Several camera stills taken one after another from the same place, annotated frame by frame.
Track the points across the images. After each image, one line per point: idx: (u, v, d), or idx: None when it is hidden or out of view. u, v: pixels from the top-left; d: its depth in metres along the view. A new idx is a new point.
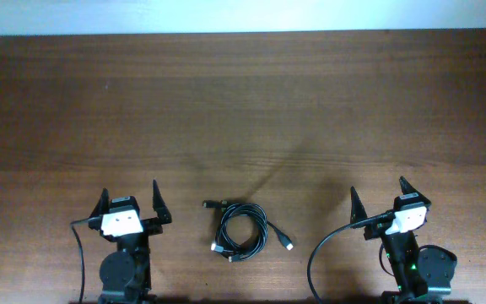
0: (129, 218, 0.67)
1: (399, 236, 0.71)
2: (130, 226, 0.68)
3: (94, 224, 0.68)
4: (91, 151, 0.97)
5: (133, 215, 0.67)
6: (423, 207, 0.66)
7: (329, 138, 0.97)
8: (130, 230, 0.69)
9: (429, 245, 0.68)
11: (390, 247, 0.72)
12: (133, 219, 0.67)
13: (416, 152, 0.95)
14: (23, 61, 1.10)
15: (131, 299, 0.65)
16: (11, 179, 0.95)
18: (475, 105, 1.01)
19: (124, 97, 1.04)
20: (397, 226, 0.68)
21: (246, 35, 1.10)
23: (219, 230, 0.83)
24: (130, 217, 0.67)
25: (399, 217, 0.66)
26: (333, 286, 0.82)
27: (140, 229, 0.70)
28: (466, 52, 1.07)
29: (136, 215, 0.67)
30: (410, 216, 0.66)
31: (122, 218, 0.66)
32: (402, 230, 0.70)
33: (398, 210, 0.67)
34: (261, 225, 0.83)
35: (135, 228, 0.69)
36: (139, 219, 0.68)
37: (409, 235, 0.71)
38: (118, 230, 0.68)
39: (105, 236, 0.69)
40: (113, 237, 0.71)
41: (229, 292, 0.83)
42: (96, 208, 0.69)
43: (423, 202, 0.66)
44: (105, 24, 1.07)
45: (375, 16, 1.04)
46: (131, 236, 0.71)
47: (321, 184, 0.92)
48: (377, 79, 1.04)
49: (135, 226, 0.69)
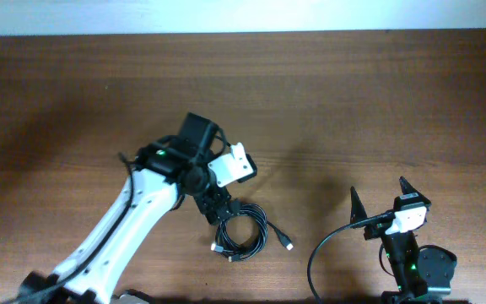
0: (248, 166, 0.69)
1: (399, 236, 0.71)
2: (232, 170, 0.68)
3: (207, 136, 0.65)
4: (91, 151, 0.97)
5: (250, 170, 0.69)
6: (423, 207, 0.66)
7: (328, 138, 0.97)
8: (228, 171, 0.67)
9: (432, 246, 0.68)
11: (389, 246, 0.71)
12: (244, 171, 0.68)
13: (416, 152, 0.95)
14: (23, 60, 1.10)
15: (202, 131, 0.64)
16: (11, 178, 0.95)
18: (475, 105, 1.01)
19: (125, 97, 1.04)
20: (397, 226, 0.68)
21: (245, 35, 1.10)
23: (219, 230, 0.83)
24: (248, 166, 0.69)
25: (399, 217, 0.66)
26: (333, 286, 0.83)
27: (225, 182, 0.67)
28: (466, 52, 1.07)
29: (248, 172, 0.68)
30: (410, 216, 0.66)
31: (243, 161, 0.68)
32: (402, 230, 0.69)
33: (398, 210, 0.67)
34: (260, 225, 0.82)
35: (234, 175, 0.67)
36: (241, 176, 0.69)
37: (409, 234, 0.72)
38: (225, 163, 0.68)
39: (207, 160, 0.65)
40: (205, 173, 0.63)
41: (229, 292, 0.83)
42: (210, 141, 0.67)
43: (423, 202, 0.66)
44: (105, 24, 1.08)
45: (374, 16, 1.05)
46: (217, 175, 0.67)
47: (321, 184, 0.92)
48: (376, 79, 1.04)
49: (235, 176, 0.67)
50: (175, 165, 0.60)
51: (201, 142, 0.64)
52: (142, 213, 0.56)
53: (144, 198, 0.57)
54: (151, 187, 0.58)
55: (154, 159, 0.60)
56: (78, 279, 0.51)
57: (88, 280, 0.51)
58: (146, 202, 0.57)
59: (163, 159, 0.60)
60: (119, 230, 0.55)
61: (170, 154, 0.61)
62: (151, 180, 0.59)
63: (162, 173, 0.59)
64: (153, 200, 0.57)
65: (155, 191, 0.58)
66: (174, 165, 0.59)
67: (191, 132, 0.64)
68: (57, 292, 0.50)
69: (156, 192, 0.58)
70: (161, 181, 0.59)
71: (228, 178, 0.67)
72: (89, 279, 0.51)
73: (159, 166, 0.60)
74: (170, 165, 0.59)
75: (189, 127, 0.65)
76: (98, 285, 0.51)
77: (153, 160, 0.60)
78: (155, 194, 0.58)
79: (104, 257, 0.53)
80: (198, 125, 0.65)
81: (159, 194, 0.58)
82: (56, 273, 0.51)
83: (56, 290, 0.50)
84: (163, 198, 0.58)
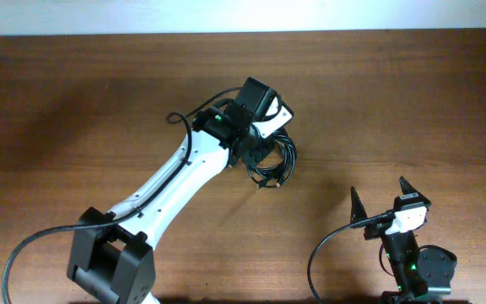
0: (287, 113, 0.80)
1: (399, 236, 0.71)
2: (273, 121, 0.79)
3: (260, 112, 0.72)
4: (90, 151, 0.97)
5: (288, 117, 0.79)
6: (423, 208, 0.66)
7: (328, 138, 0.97)
8: (268, 121, 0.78)
9: (433, 246, 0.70)
11: (387, 243, 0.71)
12: (284, 118, 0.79)
13: (416, 152, 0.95)
14: (23, 60, 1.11)
15: (258, 102, 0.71)
16: (10, 177, 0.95)
18: (475, 104, 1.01)
19: (125, 95, 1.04)
20: (397, 226, 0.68)
21: (246, 35, 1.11)
23: (261, 184, 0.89)
24: (287, 114, 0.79)
25: (399, 218, 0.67)
26: (333, 286, 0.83)
27: (268, 132, 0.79)
28: (466, 52, 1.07)
29: (288, 118, 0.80)
30: (410, 216, 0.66)
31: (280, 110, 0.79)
32: (402, 230, 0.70)
33: (398, 210, 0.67)
34: (284, 141, 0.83)
35: (273, 122, 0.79)
36: (280, 123, 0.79)
37: (409, 234, 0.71)
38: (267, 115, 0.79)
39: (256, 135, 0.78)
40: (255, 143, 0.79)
41: (229, 292, 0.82)
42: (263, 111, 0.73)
43: (423, 202, 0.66)
44: (106, 23, 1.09)
45: (373, 15, 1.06)
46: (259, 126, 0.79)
47: (321, 183, 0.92)
48: (376, 78, 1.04)
49: (276, 123, 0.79)
50: (232, 131, 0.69)
51: (255, 111, 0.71)
52: (197, 169, 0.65)
53: (198, 158, 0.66)
54: (205, 149, 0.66)
55: (213, 122, 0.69)
56: (130, 222, 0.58)
57: (142, 224, 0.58)
58: (200, 161, 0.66)
59: (220, 123, 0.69)
60: (170, 187, 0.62)
61: (226, 120, 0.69)
62: (206, 142, 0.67)
63: (217, 138, 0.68)
64: (206, 160, 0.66)
65: (208, 153, 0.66)
66: (229, 132, 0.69)
67: (248, 99, 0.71)
68: (115, 228, 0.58)
69: (210, 153, 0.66)
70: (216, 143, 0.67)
71: (269, 127, 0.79)
72: (143, 220, 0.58)
73: (215, 130, 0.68)
74: (225, 132, 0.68)
75: (248, 94, 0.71)
76: (148, 230, 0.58)
77: (211, 122, 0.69)
78: (209, 155, 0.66)
79: (158, 205, 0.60)
80: (256, 94, 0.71)
81: (213, 156, 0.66)
82: (112, 213, 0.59)
83: (111, 226, 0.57)
84: (213, 162, 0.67)
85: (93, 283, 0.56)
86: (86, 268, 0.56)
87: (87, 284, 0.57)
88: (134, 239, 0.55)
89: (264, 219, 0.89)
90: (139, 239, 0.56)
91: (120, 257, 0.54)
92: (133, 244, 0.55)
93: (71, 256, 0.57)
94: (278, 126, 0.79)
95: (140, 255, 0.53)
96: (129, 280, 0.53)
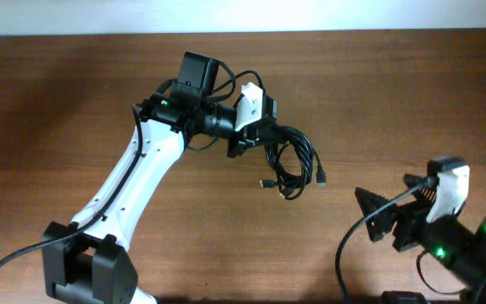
0: (258, 111, 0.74)
1: (440, 223, 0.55)
2: (246, 113, 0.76)
3: (207, 86, 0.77)
4: (90, 151, 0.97)
5: (256, 116, 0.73)
6: (463, 165, 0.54)
7: (328, 138, 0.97)
8: (241, 113, 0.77)
9: None
11: (428, 242, 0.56)
12: (254, 116, 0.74)
13: (416, 152, 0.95)
14: (22, 60, 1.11)
15: (199, 75, 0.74)
16: (9, 177, 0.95)
18: (476, 104, 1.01)
19: (125, 95, 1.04)
20: (444, 194, 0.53)
21: (246, 35, 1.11)
23: (266, 184, 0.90)
24: (257, 112, 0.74)
25: (444, 180, 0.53)
26: (333, 286, 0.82)
27: (240, 126, 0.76)
28: (465, 51, 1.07)
29: (256, 116, 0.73)
30: (456, 177, 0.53)
31: (255, 105, 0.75)
32: (448, 206, 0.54)
33: (440, 175, 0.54)
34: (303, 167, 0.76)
35: (243, 118, 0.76)
36: (248, 121, 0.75)
37: (450, 215, 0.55)
38: (243, 108, 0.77)
39: (219, 111, 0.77)
40: (213, 131, 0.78)
41: (229, 292, 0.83)
42: (210, 84, 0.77)
43: (460, 160, 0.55)
44: (106, 23, 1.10)
45: (372, 14, 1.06)
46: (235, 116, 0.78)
47: (322, 184, 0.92)
48: (375, 78, 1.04)
49: (246, 120, 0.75)
50: (180, 111, 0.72)
51: (199, 84, 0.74)
52: (153, 158, 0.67)
53: (153, 148, 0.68)
54: (157, 138, 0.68)
55: (160, 109, 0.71)
56: (95, 228, 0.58)
57: (108, 226, 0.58)
58: (155, 150, 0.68)
59: (167, 109, 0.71)
60: (127, 185, 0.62)
61: (173, 103, 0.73)
62: (158, 131, 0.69)
63: (168, 123, 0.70)
64: (160, 149, 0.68)
65: (162, 142, 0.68)
66: (179, 115, 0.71)
67: (190, 74, 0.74)
68: (82, 236, 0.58)
69: (164, 141, 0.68)
70: (168, 129, 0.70)
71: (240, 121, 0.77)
72: (106, 223, 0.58)
73: (164, 116, 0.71)
74: (175, 116, 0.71)
75: (189, 68, 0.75)
76: (116, 230, 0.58)
77: (158, 110, 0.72)
78: (163, 143, 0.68)
79: (120, 204, 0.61)
80: (196, 65, 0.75)
81: (166, 143, 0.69)
82: (75, 222, 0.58)
83: (78, 236, 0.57)
84: (168, 150, 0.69)
85: (74, 295, 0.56)
86: (64, 284, 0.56)
87: (70, 297, 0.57)
88: (103, 242, 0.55)
89: (264, 219, 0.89)
90: (110, 241, 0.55)
91: (93, 262, 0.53)
92: (105, 244, 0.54)
93: (45, 276, 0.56)
94: (246, 123, 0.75)
95: (113, 254, 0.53)
96: (109, 282, 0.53)
